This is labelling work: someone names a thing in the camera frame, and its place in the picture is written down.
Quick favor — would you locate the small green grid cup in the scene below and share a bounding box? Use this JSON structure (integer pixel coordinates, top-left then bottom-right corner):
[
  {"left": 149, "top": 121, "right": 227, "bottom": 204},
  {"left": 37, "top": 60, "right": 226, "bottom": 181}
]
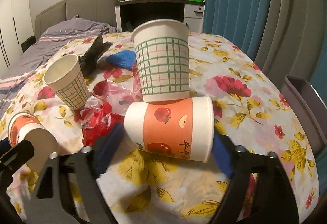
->
[{"left": 43, "top": 54, "right": 90, "bottom": 110}]

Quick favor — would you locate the white wardrobe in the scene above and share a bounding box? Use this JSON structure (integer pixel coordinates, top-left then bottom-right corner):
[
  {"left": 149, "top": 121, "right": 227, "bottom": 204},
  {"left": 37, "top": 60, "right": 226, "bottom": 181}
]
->
[{"left": 1, "top": 0, "right": 34, "bottom": 73}]

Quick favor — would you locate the blue grey curtain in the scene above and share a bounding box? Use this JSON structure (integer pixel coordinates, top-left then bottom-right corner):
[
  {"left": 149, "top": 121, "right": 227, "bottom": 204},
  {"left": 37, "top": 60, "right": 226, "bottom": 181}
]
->
[{"left": 203, "top": 0, "right": 326, "bottom": 96}]

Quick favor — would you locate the dark top white desk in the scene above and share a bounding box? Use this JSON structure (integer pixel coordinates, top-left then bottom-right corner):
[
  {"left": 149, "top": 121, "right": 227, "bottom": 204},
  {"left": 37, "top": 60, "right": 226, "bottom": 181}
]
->
[{"left": 115, "top": 0, "right": 205, "bottom": 33}]

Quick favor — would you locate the blue cloth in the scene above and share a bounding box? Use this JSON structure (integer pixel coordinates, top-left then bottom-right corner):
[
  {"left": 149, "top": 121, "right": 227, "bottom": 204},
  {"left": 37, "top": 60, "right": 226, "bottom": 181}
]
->
[{"left": 105, "top": 50, "right": 136, "bottom": 71}]

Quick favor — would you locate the grey bed headboard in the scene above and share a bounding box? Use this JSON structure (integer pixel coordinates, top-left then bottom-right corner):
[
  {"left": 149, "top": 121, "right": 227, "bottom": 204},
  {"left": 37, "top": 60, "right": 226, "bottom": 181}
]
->
[{"left": 35, "top": 0, "right": 119, "bottom": 38}]

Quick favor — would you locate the black plastic bag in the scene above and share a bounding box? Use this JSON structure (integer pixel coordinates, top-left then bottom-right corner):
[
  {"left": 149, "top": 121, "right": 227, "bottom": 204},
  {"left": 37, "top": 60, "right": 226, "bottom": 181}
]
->
[{"left": 78, "top": 35, "right": 113, "bottom": 78}]

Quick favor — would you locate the green grid paper cup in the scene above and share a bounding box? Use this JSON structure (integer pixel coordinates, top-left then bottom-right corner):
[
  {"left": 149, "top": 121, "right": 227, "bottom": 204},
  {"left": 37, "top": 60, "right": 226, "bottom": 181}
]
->
[{"left": 131, "top": 19, "right": 189, "bottom": 103}]

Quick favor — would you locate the red clear plastic bag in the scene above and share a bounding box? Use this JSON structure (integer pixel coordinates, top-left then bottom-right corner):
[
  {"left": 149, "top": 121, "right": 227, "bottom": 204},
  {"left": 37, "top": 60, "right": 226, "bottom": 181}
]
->
[{"left": 80, "top": 80, "right": 142, "bottom": 146}]

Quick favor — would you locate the purple trash bin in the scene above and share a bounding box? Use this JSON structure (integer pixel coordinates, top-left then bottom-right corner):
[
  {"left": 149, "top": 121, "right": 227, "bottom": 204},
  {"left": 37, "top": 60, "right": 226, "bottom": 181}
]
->
[{"left": 281, "top": 75, "right": 326, "bottom": 155}]

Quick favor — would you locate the floral bed sheet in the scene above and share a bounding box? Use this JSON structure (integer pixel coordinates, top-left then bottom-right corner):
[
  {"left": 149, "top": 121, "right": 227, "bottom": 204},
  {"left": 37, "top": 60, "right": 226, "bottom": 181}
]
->
[{"left": 1, "top": 33, "right": 319, "bottom": 223}]

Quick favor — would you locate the purple striped blanket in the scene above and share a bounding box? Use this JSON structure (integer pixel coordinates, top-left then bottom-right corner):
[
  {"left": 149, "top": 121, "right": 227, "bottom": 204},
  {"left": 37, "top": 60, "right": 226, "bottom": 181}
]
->
[{"left": 1, "top": 16, "right": 119, "bottom": 116}]

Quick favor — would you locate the orange apple paper cup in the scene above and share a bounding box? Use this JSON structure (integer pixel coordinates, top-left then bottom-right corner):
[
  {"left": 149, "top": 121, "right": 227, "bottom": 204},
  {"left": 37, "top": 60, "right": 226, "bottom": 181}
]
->
[{"left": 124, "top": 95, "right": 214, "bottom": 163}]

